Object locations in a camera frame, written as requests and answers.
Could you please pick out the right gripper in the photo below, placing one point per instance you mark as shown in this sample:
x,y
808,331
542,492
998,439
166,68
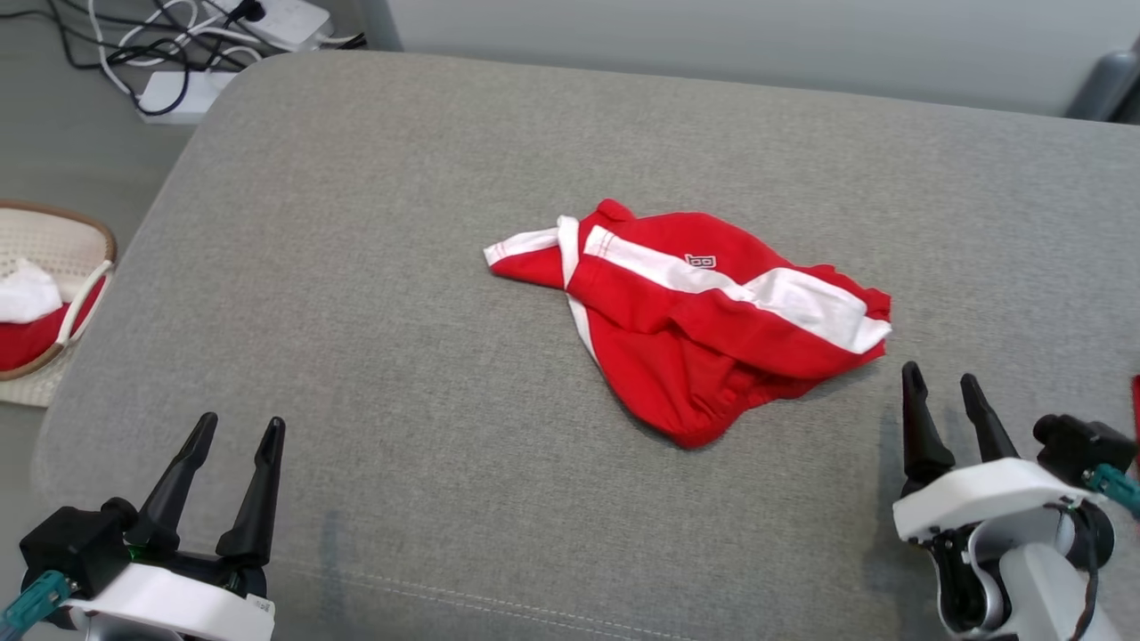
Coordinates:
x,y
980,494

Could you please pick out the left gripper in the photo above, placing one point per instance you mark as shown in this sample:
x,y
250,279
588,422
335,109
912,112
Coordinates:
x,y
178,596

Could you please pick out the red t-shirt white sleeves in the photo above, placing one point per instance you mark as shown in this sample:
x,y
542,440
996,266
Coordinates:
x,y
1136,418

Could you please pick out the red shorts white stripe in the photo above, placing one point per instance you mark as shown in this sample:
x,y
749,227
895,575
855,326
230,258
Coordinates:
x,y
695,356

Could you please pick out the red garment in basket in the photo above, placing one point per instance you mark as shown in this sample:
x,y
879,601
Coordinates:
x,y
27,343

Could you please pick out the white garment in basket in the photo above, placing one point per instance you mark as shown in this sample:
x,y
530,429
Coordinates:
x,y
27,294

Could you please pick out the woven cream laundry basket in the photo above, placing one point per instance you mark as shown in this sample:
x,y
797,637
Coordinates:
x,y
53,240

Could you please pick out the grey rounded stand base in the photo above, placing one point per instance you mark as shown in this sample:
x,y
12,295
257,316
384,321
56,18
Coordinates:
x,y
1104,85

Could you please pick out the white power adapter box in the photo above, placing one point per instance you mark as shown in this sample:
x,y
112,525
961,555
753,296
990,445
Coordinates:
x,y
183,98

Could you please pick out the white power strip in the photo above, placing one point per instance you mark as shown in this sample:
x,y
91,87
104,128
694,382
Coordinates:
x,y
285,22

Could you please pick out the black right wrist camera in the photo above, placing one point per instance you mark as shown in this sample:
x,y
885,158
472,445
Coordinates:
x,y
1078,445

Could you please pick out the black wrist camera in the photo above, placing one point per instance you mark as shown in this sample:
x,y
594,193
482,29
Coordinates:
x,y
1078,445
76,547

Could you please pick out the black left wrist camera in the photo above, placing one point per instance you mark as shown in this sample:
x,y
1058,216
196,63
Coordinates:
x,y
76,547

